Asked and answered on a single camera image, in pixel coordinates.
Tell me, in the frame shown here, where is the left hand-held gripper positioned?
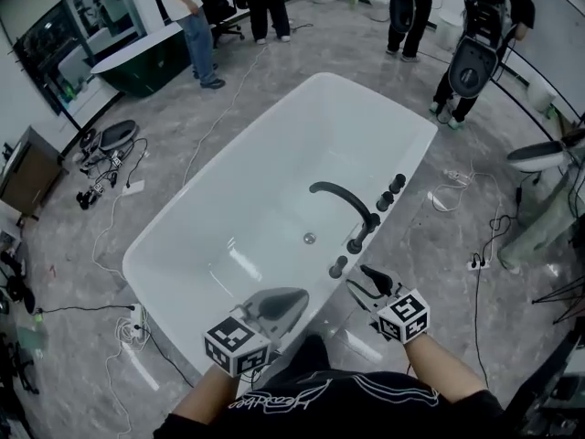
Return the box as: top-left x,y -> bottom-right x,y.
203,287 -> 310,378

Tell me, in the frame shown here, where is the brown wooden sink cabinet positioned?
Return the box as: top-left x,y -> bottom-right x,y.
0,125 -> 69,221

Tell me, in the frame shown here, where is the clear bottle with green cap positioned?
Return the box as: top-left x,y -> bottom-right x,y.
16,313 -> 49,360

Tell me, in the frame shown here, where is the white coiled cable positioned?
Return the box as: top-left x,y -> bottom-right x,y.
113,316 -> 152,351

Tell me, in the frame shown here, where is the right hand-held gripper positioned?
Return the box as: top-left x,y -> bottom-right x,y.
346,264 -> 431,346

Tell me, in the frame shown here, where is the person's black printed shirt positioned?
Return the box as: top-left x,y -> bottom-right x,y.
153,370 -> 508,439

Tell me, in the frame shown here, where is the black curved faucet spout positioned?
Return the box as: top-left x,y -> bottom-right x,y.
309,180 -> 381,255

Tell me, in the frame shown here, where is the black floor cable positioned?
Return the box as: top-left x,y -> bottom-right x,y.
35,304 -> 136,315
473,215 -> 513,391

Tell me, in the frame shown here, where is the large glass window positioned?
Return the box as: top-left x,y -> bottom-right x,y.
13,0 -> 152,116

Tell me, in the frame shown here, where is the person's right forearm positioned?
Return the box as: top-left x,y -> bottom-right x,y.
404,331 -> 488,400

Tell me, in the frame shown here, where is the person's left forearm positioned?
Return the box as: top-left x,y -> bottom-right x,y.
173,363 -> 241,423

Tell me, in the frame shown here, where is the grey backpack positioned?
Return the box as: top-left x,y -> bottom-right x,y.
463,0 -> 516,40

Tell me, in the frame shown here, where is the dark green bathtub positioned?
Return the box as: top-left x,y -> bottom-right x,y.
90,21 -> 192,99

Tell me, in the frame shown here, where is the white bathtub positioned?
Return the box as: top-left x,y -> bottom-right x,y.
122,71 -> 439,377

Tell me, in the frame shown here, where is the black office chair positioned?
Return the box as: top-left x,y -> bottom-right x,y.
200,0 -> 246,45

